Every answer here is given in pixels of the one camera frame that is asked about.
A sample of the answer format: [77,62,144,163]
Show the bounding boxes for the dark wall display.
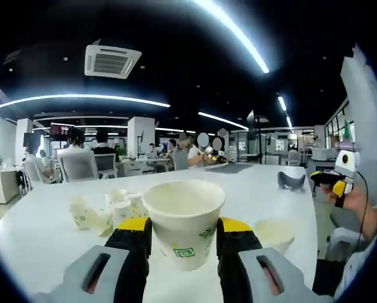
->
[49,122,75,136]

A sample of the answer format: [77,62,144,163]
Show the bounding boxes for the grey office chair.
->
[171,150,189,171]
[57,150,100,183]
[23,160,47,187]
[93,153,119,180]

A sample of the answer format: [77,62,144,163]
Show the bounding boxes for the grey curved plastic object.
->
[277,171,306,193]

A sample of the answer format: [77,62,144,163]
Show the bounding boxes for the person's right hand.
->
[321,184,374,218]

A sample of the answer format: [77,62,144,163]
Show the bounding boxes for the white table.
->
[0,163,318,303]

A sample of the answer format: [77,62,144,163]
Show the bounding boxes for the purple handheld device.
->
[338,141,362,152]

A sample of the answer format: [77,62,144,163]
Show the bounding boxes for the thin black cable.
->
[354,172,371,253]

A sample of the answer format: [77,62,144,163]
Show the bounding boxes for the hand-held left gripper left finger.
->
[33,217,153,303]

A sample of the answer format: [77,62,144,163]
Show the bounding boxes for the green printed paper cup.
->
[69,195,114,238]
[112,201,136,229]
[105,188,128,206]
[128,193,150,218]
[142,179,226,271]

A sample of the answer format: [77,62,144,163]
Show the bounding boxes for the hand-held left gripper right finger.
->
[216,217,334,303]

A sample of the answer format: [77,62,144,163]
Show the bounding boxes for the person's dark trousers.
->
[313,258,349,297]

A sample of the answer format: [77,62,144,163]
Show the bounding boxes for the dark grey cloth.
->
[206,163,255,174]

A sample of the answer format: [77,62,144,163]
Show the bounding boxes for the ceiling air conditioner unit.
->
[84,44,142,79]

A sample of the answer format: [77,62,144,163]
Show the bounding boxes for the long ceiling light strip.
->
[197,111,250,130]
[0,93,171,110]
[191,0,270,74]

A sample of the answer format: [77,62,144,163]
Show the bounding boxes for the person in white shirt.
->
[333,239,377,300]

